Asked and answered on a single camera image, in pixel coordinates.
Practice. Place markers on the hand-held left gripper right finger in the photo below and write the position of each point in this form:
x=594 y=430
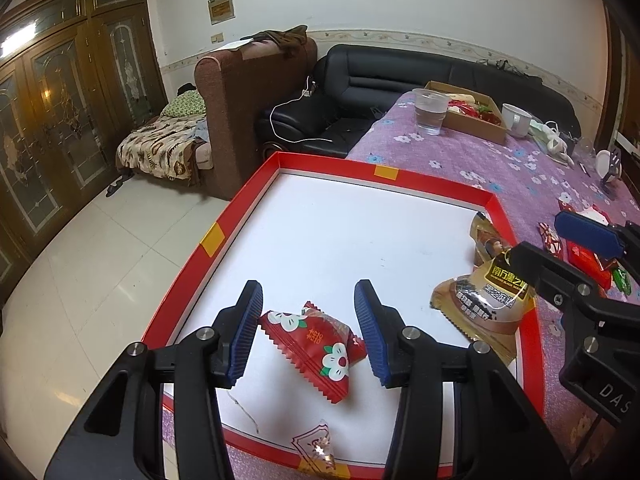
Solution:
x=372 y=340

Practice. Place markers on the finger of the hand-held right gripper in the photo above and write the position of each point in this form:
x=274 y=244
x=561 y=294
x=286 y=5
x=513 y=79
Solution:
x=587 y=232
x=542 y=270

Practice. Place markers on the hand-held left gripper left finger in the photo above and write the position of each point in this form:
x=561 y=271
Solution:
x=244 y=340

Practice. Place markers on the plain red snack packet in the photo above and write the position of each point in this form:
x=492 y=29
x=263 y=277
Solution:
x=587 y=260

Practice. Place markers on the red flower-print snack packet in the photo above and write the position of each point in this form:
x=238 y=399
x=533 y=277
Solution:
x=320 y=345

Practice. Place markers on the brown snack packet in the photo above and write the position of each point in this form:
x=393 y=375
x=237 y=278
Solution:
x=480 y=305

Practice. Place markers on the red-rimmed white tray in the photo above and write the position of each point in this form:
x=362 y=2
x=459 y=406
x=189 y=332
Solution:
x=350 y=220

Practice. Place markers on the small red white snack packet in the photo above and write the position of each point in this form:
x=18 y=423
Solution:
x=592 y=214

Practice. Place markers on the red white patterned snack packet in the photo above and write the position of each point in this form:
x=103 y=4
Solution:
x=550 y=240

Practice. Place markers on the green candy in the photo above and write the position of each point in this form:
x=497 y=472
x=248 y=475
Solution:
x=621 y=279

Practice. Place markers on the black phone stand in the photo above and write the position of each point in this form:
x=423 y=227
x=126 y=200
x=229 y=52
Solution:
x=611 y=175

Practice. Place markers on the white paper bucket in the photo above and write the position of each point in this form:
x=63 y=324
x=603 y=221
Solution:
x=601 y=160

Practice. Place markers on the empty clear plastic cup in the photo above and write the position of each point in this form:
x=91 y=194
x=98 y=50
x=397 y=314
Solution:
x=586 y=147

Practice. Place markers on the black pouch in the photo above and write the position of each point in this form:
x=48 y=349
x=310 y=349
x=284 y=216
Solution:
x=570 y=141

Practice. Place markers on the green face mask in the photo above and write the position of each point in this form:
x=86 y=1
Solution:
x=537 y=135

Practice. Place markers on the clear red-print snack packet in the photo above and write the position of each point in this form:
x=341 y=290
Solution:
x=312 y=447

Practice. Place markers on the white mug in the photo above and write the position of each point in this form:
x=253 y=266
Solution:
x=515 y=120

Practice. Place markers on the purple floral tablecloth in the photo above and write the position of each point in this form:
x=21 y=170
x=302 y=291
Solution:
x=450 y=160

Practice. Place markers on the wooden door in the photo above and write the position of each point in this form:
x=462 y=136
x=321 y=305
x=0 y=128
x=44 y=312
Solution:
x=622 y=85

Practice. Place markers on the cardboard box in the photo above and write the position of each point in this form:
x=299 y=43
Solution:
x=470 y=125

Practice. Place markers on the clear plastic cup with water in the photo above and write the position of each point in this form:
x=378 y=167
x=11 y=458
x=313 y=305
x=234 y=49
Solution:
x=430 y=112

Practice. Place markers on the dark slippers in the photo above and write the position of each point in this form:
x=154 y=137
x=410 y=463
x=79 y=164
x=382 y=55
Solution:
x=117 y=186

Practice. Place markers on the bed with patterned blanket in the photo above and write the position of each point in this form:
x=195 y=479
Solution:
x=155 y=145

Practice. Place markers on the brown armchair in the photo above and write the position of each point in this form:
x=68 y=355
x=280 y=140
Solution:
x=240 y=105

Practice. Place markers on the green pillow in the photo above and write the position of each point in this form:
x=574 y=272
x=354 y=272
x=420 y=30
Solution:
x=185 y=105

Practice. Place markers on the black leather sofa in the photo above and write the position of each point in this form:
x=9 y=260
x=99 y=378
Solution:
x=360 y=90

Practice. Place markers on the wooden wardrobe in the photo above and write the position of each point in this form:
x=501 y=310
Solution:
x=55 y=120

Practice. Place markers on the dark cloth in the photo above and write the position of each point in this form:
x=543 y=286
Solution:
x=280 y=37

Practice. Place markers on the wall plaque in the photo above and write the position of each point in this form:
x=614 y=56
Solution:
x=221 y=9

